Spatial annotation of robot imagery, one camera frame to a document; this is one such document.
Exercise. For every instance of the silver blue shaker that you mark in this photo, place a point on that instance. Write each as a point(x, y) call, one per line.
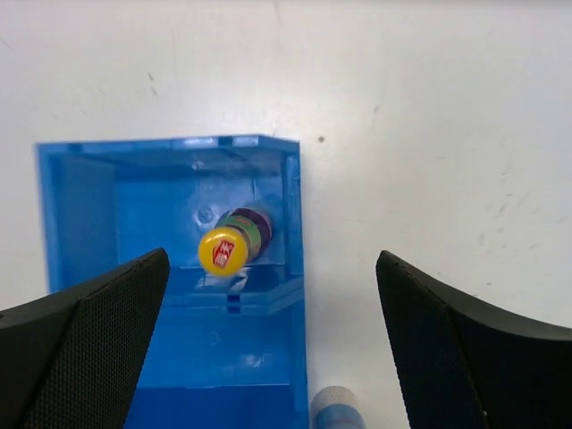
point(336, 407)

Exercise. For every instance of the blue far storage bin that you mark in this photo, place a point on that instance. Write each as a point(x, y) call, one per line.
point(105, 203)

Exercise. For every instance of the sauce bottle yellow cap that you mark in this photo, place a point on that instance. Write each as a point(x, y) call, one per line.
point(240, 236)

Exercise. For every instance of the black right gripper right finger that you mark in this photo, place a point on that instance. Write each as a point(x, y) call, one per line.
point(465, 363)

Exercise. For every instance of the blue middle storage bin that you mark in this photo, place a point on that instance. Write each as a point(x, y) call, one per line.
point(225, 358)

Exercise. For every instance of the blue storage bin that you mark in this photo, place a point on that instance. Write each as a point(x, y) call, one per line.
point(225, 358)
point(105, 203)

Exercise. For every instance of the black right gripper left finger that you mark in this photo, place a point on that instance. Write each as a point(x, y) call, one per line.
point(72, 359)

